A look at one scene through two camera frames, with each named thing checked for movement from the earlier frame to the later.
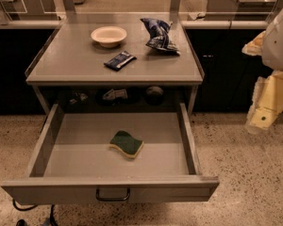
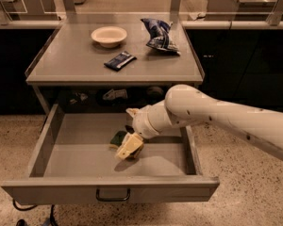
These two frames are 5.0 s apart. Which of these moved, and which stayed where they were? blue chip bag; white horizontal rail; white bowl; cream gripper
Moved: cream gripper
Stayed: white horizontal rail; white bowl; blue chip bag
